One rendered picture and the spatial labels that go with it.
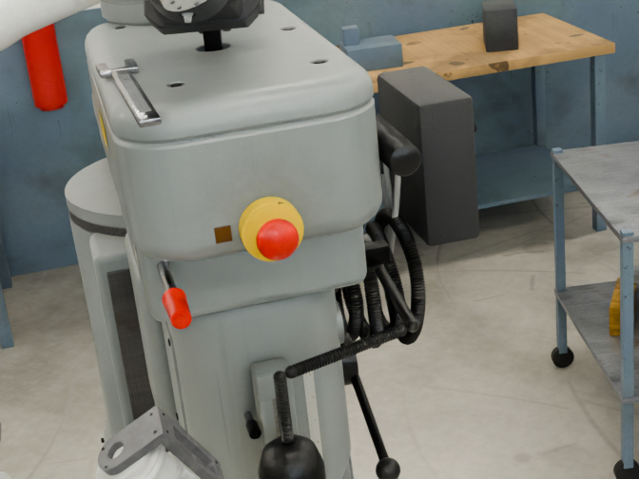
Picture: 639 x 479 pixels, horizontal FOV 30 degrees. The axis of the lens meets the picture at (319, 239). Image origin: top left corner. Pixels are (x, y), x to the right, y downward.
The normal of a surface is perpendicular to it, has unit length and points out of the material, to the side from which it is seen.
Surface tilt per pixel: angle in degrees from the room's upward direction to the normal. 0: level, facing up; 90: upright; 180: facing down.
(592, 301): 0
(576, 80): 90
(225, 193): 90
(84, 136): 90
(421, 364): 0
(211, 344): 90
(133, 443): 32
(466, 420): 0
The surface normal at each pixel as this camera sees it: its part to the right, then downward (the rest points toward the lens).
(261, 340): 0.25, 0.35
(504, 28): -0.07, 0.39
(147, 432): -0.54, -0.64
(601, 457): -0.10, -0.92
